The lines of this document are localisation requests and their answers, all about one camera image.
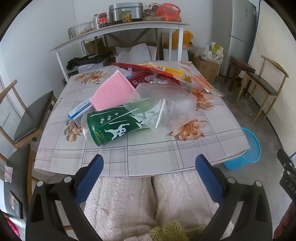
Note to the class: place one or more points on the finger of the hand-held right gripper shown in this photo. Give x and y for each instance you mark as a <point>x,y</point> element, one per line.
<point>285,162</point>

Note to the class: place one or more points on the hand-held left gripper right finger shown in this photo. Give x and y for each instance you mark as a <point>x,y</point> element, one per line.
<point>205,176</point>

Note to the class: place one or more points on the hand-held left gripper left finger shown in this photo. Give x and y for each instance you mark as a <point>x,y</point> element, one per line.
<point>92,173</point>

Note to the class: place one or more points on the blue plastic basket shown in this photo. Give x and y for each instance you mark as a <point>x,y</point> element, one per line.
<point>249,150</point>

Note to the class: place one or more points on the blue white toothpaste box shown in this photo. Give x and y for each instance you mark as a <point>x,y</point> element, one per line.
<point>79,110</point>

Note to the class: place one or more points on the clear plastic container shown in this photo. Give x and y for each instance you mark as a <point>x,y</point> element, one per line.
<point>171,102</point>

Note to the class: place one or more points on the person's right hand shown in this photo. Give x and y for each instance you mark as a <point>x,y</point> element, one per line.
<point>283,222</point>

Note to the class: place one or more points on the person's legs in white fleece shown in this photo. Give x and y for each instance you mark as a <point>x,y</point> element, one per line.
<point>120,204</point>

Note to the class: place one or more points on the green canister in plastic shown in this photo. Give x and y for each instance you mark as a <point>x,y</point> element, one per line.
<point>111,127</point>

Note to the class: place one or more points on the wooden chair with dark seat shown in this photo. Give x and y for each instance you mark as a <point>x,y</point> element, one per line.
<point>32,115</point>
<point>263,83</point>

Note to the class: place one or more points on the pink dishcloth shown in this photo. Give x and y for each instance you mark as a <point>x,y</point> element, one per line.
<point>111,92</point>

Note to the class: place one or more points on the clear printed plastic wrapper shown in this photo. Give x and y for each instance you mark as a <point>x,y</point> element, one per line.
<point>203,83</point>

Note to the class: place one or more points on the white plastic-wrapped box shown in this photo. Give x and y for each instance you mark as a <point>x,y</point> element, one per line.
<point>87,68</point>

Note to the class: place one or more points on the cardboard box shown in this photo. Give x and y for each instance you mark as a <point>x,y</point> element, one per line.
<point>92,47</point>
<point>205,69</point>

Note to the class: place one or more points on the brown wooden stool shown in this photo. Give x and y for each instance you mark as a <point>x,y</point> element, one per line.
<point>240,63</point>

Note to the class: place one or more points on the yellow packet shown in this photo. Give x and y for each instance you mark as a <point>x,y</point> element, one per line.
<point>173,72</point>

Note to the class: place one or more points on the black bag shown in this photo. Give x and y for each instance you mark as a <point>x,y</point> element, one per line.
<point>85,59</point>

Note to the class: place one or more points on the red snack bag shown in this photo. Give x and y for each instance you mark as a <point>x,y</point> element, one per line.
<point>143,67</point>

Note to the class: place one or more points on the white leaning mattress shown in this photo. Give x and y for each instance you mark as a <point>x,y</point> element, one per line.
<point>272,41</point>

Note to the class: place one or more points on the crumpled clear plastic bag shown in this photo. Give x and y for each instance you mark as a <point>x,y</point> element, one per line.
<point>197,52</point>

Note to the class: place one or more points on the white bag with green print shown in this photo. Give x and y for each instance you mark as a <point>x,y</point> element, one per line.
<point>215,49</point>

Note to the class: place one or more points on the white sack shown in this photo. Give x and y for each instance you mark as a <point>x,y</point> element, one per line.
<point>134,52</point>

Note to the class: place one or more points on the yellow plastic bag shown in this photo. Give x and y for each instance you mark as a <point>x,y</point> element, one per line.
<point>185,37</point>

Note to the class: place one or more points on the silver fridge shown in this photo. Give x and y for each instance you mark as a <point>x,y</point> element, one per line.
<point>240,27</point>

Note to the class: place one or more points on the glass bowl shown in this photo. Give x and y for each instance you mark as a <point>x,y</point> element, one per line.
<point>81,29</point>

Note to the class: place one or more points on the white shelf table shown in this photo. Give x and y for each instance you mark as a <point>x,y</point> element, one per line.
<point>120,29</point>

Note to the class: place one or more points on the small metal can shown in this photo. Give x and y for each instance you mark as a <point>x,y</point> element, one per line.
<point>95,22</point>

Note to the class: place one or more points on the red sauce jar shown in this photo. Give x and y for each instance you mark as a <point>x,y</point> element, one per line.
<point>103,20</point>

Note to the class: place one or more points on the yellow pickle jar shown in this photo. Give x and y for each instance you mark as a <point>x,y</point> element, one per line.
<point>126,16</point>

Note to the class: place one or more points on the metal plate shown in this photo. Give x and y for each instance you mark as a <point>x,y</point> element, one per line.
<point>152,18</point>

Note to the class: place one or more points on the red plastic bag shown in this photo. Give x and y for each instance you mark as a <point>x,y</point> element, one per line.
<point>168,12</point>

